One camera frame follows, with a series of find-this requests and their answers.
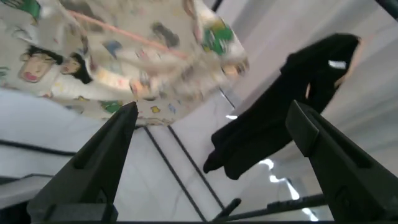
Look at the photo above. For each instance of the cream printed garment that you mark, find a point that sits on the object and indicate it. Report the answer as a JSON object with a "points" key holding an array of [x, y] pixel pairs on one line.
{"points": [[109, 77]]}

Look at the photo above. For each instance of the white curtain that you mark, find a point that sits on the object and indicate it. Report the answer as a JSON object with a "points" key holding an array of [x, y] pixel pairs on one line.
{"points": [[379, 77]]}

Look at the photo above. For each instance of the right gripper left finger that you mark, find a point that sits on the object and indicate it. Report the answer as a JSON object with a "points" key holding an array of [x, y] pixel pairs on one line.
{"points": [[93, 174]]}

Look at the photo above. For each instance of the black clothes rack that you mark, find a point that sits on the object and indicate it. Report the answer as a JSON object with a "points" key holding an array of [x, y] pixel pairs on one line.
{"points": [[292, 203]]}

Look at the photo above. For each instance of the black garment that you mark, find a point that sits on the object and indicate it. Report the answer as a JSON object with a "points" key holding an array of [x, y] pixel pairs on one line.
{"points": [[264, 124]]}

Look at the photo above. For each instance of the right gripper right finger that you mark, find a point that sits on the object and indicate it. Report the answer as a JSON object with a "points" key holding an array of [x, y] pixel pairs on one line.
{"points": [[351, 174]]}

